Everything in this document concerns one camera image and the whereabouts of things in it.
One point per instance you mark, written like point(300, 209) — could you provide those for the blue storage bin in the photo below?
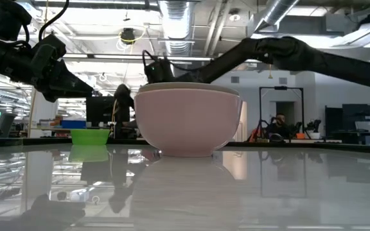
point(73, 124)

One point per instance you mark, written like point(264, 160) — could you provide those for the standing person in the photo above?
point(123, 107)

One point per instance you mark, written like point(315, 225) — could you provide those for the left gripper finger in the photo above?
point(74, 81)
point(50, 95)

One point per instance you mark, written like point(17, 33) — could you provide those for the dark desk monitor setup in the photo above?
point(348, 122)

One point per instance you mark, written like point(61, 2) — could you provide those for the green plastic bowl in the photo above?
point(90, 137)

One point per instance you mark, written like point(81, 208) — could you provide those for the white pot with plant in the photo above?
point(314, 128)

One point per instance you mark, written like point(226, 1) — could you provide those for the pink ceramic bowl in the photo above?
point(188, 123)

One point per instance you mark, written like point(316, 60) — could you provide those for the silver smooth ceiling duct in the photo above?
point(275, 11)

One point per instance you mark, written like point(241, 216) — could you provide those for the tall black metal frame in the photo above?
point(259, 109)

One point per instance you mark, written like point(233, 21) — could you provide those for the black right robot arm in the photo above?
point(287, 54)

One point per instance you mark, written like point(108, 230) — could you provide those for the black computer monitor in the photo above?
point(100, 110)

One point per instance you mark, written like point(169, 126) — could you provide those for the silver ribbed ceiling duct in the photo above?
point(177, 29)

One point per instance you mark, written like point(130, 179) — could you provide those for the seated person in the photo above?
point(278, 126)

